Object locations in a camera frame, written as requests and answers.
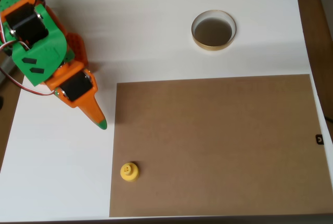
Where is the small yellow plastic piece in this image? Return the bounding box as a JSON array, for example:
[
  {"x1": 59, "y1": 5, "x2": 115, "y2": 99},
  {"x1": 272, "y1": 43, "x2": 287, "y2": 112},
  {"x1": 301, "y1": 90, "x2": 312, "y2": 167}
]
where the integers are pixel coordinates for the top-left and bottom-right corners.
[{"x1": 120, "y1": 161, "x2": 140, "y2": 182}]

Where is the round shallow metal dish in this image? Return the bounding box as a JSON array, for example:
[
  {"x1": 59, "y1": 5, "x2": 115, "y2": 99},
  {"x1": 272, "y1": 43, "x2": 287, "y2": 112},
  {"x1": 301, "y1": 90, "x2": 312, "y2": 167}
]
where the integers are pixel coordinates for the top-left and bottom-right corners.
[{"x1": 191, "y1": 9, "x2": 237, "y2": 51}]

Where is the brown rectangular board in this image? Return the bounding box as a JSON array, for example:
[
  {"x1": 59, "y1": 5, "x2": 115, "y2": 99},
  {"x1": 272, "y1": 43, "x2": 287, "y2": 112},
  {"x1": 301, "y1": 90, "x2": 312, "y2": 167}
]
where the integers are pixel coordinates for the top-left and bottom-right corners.
[{"x1": 109, "y1": 74, "x2": 326, "y2": 218}]

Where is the red white black gripper cable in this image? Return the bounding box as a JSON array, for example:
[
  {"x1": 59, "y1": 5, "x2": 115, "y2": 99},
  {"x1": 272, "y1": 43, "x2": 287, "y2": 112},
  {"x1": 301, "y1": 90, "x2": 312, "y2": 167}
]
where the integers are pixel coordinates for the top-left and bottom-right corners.
[{"x1": 0, "y1": 67, "x2": 57, "y2": 97}]

